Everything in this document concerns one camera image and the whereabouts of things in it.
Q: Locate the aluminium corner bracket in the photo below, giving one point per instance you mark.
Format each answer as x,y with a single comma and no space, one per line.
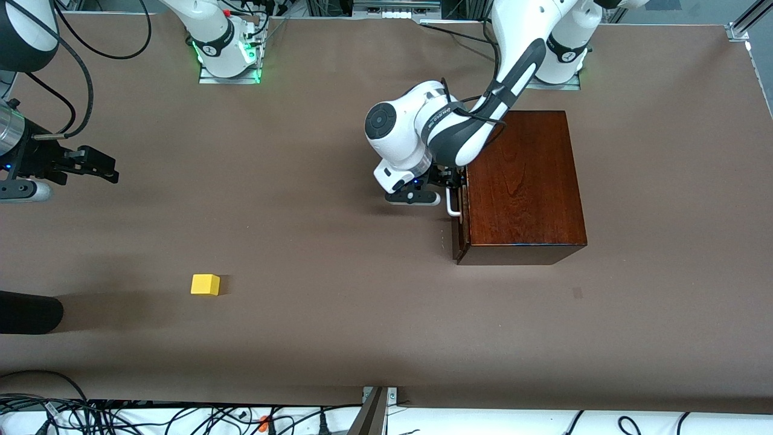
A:
738,33

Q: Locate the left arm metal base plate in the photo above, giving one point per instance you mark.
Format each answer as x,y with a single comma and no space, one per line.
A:
570,86

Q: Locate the black cylinder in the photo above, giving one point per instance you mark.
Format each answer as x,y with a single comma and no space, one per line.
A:
27,312

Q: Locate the silver post bracket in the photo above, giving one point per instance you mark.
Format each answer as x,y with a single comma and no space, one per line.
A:
392,396

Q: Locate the white power strip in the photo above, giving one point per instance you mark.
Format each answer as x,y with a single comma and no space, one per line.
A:
395,13

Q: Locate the dark metal post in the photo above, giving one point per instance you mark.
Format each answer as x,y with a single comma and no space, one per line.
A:
369,417

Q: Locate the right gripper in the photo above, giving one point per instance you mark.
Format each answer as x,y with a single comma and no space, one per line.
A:
37,158

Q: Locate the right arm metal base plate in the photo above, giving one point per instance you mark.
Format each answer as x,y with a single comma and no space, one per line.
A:
208,80

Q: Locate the dark brown wooden cabinet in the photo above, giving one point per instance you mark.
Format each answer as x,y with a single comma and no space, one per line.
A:
525,193

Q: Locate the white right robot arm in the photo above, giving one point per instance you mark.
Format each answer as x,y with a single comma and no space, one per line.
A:
211,36

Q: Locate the wooden drawer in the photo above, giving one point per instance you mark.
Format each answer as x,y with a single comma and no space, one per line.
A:
463,208

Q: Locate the yellow block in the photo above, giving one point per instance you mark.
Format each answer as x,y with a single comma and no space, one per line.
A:
205,285

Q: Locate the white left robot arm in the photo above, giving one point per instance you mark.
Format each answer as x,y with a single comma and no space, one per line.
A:
410,133

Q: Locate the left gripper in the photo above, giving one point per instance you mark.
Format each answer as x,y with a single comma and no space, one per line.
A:
441,176

